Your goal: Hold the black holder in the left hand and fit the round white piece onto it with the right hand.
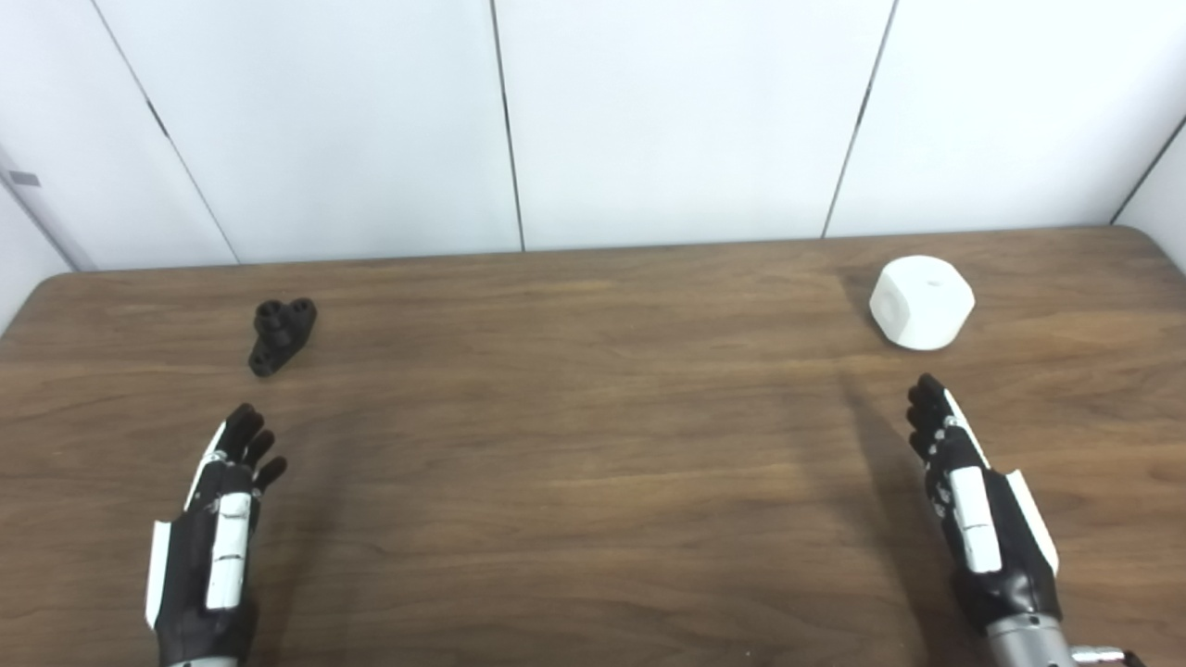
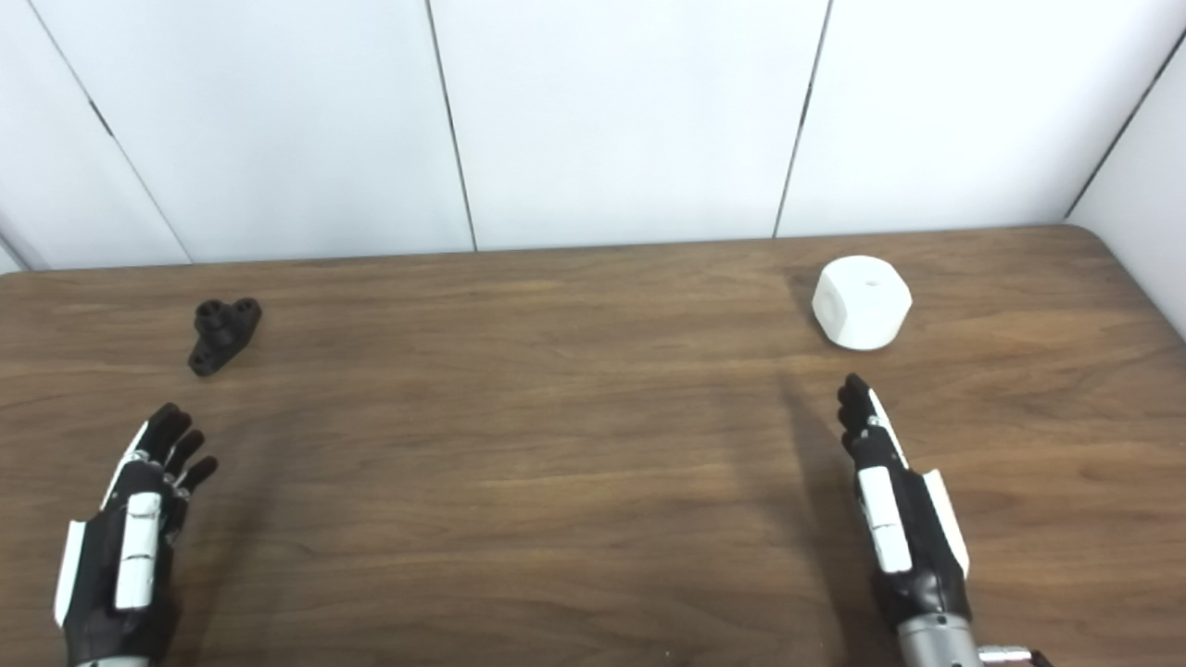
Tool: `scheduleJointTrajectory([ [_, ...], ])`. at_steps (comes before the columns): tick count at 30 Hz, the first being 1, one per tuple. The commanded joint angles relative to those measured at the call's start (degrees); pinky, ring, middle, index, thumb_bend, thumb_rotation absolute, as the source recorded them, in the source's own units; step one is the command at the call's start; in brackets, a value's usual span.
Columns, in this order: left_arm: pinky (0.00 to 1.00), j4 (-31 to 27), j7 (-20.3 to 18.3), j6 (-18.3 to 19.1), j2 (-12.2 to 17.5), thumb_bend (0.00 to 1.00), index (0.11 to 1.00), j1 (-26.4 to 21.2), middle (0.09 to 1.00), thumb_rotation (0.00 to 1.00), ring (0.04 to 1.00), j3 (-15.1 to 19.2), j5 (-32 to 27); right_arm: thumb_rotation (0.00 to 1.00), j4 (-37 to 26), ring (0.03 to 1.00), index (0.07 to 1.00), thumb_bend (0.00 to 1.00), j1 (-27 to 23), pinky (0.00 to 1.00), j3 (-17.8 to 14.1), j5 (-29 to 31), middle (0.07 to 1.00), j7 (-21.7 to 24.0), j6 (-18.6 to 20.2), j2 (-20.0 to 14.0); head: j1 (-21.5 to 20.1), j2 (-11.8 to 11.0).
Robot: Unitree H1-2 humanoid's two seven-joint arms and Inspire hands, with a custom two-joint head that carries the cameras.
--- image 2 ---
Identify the black plastic holder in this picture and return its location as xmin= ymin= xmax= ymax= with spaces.
xmin=188 ymin=297 xmax=262 ymax=377

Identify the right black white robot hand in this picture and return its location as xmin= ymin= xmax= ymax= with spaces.
xmin=837 ymin=373 xmax=972 ymax=635

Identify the round white plastic piece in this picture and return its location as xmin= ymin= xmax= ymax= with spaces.
xmin=813 ymin=256 xmax=913 ymax=351

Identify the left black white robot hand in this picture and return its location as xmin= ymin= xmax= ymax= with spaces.
xmin=53 ymin=402 xmax=221 ymax=666

